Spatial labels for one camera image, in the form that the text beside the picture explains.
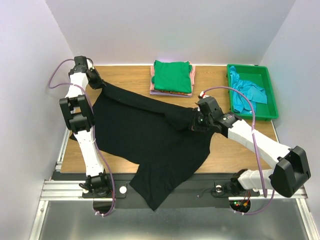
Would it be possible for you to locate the black t shirt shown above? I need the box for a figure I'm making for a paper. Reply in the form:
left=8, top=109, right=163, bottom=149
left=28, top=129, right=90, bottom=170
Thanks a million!
left=69, top=80, right=216, bottom=211

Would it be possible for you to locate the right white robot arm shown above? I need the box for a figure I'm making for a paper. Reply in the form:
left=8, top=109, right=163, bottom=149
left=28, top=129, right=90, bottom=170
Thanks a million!
left=192, top=95, right=311, bottom=198

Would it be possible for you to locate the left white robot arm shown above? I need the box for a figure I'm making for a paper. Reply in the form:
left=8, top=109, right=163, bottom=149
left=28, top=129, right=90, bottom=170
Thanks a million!
left=59, top=56, right=112, bottom=198

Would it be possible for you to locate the folded orange t shirt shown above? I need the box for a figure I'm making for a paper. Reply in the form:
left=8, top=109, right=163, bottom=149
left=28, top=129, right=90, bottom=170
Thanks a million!
left=160, top=91, right=190, bottom=96

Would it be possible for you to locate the folded pink t shirt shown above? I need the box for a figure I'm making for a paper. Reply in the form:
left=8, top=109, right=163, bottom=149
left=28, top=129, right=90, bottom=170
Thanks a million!
left=149, top=65, right=196, bottom=94

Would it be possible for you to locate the folded green t shirt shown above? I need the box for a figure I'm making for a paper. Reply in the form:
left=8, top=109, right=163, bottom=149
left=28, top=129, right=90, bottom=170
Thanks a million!
left=151, top=60, right=193, bottom=94

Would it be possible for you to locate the teal t shirt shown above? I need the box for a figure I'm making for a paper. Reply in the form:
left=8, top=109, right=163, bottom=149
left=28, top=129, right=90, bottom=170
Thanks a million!
left=229, top=66, right=268, bottom=115

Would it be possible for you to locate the folded lavender t shirt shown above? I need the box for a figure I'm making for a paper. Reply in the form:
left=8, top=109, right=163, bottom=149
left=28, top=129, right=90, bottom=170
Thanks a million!
left=149, top=90, right=193, bottom=98

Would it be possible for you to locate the green plastic tray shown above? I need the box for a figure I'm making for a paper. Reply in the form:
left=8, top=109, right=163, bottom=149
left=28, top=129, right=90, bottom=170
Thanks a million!
left=226, top=64, right=279, bottom=121

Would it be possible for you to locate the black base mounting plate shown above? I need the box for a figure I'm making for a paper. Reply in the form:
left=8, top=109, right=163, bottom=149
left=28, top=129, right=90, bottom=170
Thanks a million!
left=82, top=172, right=261, bottom=210

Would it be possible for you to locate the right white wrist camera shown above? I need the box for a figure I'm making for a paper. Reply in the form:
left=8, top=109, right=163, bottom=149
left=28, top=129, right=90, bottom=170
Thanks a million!
left=198, top=91, right=209, bottom=100

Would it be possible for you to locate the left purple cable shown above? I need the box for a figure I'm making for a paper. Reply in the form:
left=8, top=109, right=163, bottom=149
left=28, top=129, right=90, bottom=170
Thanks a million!
left=48, top=57, right=116, bottom=218

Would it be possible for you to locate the purple cable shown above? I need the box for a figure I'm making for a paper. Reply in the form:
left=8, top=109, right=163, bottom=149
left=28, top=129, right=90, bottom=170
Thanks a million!
left=48, top=57, right=116, bottom=218
left=202, top=86, right=276, bottom=216

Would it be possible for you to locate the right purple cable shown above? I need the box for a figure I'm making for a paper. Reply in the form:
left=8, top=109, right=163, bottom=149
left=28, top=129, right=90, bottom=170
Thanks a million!
left=202, top=86, right=276, bottom=216

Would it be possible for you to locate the aluminium frame rail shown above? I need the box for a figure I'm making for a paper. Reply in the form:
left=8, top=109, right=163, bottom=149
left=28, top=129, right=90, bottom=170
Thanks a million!
left=40, top=129, right=86, bottom=202

